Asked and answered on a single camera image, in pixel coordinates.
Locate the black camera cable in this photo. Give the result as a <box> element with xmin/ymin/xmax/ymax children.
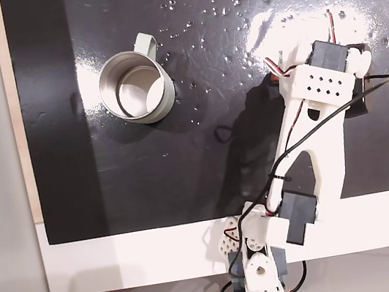
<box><xmin>201</xmin><ymin>77</ymin><xmax>389</xmax><ymax>278</ymax></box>

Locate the glossy black mat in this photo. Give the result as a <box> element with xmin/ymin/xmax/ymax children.
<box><xmin>0</xmin><ymin>0</ymin><xmax>389</xmax><ymax>249</ymax></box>

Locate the light wooden board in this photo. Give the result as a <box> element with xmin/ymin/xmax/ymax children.
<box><xmin>0</xmin><ymin>0</ymin><xmax>47</xmax><ymax>228</ymax></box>

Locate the thin red black wire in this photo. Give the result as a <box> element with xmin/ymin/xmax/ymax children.
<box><xmin>279</xmin><ymin>260</ymin><xmax>311</xmax><ymax>292</ymax></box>

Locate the pale green metal mug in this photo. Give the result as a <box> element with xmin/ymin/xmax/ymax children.
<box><xmin>91</xmin><ymin>28</ymin><xmax>182</xmax><ymax>132</ymax></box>

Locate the small brown cube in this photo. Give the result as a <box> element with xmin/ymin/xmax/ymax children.
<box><xmin>267</xmin><ymin>71</ymin><xmax>283</xmax><ymax>88</ymax></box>

